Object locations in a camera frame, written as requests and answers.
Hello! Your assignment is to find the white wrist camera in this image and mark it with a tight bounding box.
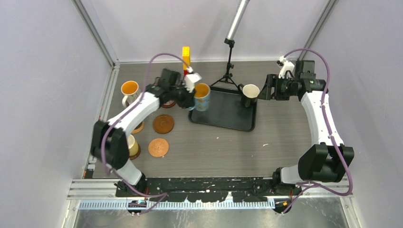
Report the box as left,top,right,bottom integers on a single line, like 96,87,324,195
184,66,202,93
276,56,295,79

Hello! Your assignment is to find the cream yellow mug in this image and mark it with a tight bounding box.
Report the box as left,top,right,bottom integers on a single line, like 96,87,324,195
127,135,140,159

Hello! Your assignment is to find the silver metal pole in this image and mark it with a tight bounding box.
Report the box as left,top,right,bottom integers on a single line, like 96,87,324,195
225,0,250,41

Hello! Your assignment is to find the rattan coaster front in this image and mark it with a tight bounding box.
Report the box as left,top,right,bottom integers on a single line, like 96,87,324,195
131,121,145,134

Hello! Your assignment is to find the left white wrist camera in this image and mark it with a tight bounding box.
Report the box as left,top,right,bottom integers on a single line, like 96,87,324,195
184,66,202,93

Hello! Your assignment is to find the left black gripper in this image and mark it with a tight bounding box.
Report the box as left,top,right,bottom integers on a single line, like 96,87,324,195
169,81,196,109

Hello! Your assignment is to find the black tripod stand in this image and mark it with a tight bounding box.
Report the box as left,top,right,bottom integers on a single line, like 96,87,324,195
211,38,238,87

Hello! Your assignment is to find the dark brown wooden coaster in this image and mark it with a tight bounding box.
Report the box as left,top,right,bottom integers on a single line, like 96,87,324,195
129,144,141,160

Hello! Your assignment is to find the black serving tray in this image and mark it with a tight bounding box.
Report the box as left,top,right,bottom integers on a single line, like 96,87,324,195
188,86,258,132

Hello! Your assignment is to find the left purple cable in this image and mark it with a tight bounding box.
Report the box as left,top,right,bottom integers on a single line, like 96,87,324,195
100,52,193,216

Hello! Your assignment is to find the rattan coaster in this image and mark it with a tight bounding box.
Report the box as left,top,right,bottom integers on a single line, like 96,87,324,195
131,121,145,134
148,138,169,157

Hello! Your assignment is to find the blue patterned mug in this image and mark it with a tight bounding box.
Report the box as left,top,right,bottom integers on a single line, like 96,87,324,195
187,83,211,112

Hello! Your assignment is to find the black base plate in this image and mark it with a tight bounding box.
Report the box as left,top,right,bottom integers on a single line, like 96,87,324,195
115,177,303,204

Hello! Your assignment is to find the toy brick tower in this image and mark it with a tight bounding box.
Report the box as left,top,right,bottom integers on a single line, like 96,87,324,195
182,46,191,76

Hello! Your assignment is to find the black white-inside mug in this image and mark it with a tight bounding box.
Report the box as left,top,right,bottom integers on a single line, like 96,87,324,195
237,84,260,107

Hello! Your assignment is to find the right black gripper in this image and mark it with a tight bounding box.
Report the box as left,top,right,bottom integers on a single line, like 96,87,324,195
258,74,297,101

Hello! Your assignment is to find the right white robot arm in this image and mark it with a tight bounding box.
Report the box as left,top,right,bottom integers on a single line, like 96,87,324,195
258,57,355,195

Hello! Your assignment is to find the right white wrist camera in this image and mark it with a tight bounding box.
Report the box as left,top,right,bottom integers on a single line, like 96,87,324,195
276,56,295,79

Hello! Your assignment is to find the pink ghost mug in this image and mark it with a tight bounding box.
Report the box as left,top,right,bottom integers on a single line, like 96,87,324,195
164,100,175,106

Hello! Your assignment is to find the floral white mug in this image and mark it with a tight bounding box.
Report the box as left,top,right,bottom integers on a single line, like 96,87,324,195
121,81,141,108

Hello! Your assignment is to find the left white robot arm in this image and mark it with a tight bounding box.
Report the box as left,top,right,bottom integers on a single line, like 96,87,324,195
90,68,201,197

